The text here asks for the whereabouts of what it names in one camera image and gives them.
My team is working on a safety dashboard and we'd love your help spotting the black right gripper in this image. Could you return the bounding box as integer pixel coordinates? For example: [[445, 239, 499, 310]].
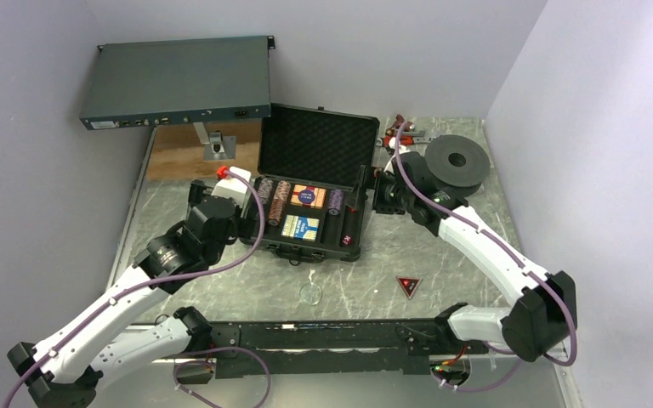
[[346, 165, 413, 215]]

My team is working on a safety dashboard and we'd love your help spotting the brown poker chip stack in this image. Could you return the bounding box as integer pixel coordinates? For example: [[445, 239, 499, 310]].
[[267, 198, 287, 226]]

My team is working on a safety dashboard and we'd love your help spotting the black poker set case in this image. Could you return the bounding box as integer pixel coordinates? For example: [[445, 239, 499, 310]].
[[253, 104, 381, 264]]

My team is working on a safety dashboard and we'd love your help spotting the red black triangle button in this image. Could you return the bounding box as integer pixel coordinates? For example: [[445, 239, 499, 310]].
[[396, 276, 421, 299]]

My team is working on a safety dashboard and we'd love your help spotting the clear round dealer disc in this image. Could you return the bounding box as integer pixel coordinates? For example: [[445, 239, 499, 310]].
[[298, 283, 322, 306]]

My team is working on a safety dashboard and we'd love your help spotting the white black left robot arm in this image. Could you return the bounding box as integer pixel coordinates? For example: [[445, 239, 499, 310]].
[[3, 171, 257, 407]]

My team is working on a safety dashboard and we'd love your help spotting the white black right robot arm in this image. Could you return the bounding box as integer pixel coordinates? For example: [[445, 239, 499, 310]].
[[355, 151, 577, 366]]

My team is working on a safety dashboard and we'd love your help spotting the purple poker chip stack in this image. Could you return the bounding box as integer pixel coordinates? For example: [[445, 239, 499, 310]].
[[327, 189, 344, 216]]

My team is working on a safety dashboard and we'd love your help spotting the orange card deck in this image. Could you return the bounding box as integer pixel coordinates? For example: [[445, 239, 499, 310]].
[[290, 184, 327, 209]]

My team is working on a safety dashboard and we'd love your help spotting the red grey clamp tool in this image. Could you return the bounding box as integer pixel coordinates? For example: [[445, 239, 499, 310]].
[[375, 128, 432, 148]]

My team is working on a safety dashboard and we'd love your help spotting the blue card deck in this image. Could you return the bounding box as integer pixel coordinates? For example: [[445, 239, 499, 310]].
[[281, 215, 320, 242]]

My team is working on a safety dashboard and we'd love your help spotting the brown wooden board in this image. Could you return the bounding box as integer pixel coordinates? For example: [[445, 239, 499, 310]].
[[145, 120, 262, 181]]

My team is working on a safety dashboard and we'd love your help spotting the black filament spool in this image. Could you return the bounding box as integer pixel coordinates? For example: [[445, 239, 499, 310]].
[[424, 134, 491, 197]]

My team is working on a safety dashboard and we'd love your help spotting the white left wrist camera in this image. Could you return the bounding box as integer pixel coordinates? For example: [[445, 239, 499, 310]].
[[211, 166, 252, 205]]

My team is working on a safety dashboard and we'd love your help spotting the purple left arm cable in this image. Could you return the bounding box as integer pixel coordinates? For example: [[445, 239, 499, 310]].
[[0, 170, 267, 408]]

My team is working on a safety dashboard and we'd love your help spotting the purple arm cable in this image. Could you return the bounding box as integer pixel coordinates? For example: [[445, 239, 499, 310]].
[[393, 121, 579, 368], [0, 170, 267, 408]]

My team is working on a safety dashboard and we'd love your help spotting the grey metal bracket stand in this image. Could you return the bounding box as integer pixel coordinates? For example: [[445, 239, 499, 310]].
[[193, 122, 236, 162]]

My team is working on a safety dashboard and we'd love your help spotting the grey rack network switch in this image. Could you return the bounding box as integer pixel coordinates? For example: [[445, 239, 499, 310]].
[[79, 35, 276, 130]]

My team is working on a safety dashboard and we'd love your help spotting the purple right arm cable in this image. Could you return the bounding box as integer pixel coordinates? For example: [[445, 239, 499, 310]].
[[393, 121, 579, 368]]

